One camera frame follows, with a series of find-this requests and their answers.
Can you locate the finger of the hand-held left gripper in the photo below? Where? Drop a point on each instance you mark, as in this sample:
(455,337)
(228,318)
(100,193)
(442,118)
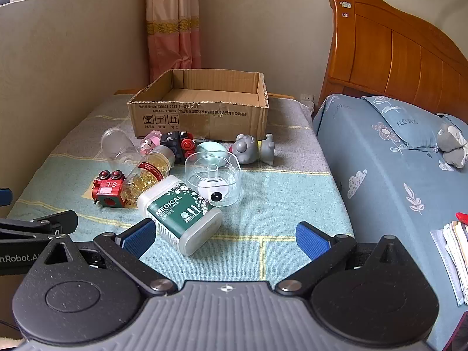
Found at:
(5,196)
(44,225)

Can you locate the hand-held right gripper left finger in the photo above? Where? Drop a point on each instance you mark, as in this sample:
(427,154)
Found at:
(138,237)

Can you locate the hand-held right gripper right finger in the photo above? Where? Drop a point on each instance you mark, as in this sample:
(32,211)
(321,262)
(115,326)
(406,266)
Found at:
(310,240)

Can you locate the white green-label swab container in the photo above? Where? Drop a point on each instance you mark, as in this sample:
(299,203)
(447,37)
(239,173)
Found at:
(175,208)

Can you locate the red toy car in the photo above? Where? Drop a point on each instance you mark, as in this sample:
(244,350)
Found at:
(108,190)

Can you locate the clear plastic bottle red label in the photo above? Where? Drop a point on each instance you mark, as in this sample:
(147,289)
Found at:
(146,175)

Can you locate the clear plastic cup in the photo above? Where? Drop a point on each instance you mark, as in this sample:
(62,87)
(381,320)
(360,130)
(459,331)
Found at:
(115,144)

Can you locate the pink cartoon toy bottle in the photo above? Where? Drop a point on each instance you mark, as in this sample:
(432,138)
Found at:
(150,142)

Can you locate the black cube toy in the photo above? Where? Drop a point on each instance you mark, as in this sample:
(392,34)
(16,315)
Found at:
(175,142)

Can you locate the clear round plastic container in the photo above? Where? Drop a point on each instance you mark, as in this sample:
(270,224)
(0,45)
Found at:
(226,168)

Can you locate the grey plush toy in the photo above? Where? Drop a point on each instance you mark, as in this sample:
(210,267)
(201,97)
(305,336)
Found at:
(245,148)
(451,142)

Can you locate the brown cardboard box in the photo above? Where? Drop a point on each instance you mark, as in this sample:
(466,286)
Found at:
(201,117)

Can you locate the checked blanket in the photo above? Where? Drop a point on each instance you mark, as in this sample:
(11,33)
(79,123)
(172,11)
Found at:
(274,197)

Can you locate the blue floral bed sheet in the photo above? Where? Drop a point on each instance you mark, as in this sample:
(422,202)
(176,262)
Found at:
(384,208)

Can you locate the teal round toy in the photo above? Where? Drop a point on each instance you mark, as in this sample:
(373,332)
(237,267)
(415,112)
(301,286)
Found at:
(210,148)

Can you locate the stack of papers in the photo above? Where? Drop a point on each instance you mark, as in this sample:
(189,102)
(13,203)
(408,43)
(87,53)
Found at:
(455,256)

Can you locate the wooden table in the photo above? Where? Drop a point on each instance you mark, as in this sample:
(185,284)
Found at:
(281,96)

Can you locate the blue floral pillow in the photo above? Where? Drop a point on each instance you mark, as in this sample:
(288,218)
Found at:
(409,124)

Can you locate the red item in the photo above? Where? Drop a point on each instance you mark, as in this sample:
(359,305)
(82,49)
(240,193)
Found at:
(463,218)

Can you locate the dark maroon object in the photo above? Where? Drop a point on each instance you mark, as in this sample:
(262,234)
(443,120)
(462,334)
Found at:
(460,336)

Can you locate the pink curtain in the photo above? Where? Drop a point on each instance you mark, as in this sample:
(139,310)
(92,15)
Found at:
(172,44)

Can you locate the wooden headboard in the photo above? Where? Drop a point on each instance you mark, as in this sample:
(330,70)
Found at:
(384,55)

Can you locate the white wall outlet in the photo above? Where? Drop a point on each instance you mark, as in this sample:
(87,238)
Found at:
(306,98)

